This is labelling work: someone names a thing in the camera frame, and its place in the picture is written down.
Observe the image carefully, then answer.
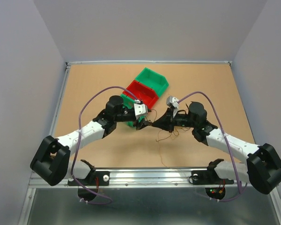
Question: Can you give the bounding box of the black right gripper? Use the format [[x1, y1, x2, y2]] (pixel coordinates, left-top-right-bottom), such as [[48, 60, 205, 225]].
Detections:
[[151, 108, 197, 133]]

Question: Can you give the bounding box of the thin wire bundle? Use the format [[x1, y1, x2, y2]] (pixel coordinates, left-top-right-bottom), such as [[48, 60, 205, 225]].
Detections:
[[145, 109, 192, 168]]

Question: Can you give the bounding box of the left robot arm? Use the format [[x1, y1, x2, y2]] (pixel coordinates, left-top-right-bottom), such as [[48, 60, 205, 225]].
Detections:
[[30, 96, 148, 186]]

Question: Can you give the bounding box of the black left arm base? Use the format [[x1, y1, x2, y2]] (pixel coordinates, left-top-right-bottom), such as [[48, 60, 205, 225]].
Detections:
[[77, 171, 110, 187]]

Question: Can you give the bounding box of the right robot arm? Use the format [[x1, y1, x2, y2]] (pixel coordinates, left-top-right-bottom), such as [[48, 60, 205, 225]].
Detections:
[[152, 102, 281, 195]]

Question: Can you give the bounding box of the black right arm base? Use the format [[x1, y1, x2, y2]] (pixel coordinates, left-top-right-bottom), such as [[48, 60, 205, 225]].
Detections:
[[188, 170, 234, 185]]

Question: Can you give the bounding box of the near green plastic bin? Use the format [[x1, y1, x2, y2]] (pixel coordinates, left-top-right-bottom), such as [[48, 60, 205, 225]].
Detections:
[[120, 93, 141, 128]]

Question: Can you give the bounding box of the green plastic bin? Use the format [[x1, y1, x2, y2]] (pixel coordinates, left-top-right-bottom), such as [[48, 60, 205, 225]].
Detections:
[[120, 93, 141, 128], [135, 67, 169, 98]]

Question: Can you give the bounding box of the red plastic bin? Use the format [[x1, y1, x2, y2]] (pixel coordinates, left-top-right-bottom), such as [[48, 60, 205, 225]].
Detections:
[[123, 80, 159, 109]]

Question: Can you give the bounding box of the far green plastic bin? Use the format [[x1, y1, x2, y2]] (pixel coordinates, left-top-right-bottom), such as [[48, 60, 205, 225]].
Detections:
[[135, 67, 169, 98]]

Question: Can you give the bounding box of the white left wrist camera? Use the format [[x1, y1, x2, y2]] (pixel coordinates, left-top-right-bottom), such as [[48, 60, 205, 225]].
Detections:
[[133, 100, 148, 119]]

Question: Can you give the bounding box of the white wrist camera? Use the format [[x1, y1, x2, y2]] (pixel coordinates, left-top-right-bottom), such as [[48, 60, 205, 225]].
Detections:
[[166, 96, 179, 118], [133, 100, 148, 119]]

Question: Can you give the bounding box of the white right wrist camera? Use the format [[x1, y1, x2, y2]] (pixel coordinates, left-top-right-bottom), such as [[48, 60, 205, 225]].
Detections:
[[166, 96, 179, 118]]

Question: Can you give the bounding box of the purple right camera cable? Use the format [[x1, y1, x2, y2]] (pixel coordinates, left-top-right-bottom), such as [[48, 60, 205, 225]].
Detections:
[[177, 91, 248, 203]]

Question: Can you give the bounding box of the aluminium mounting rail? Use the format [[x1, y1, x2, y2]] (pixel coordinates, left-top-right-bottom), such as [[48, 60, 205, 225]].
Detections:
[[27, 166, 279, 188]]

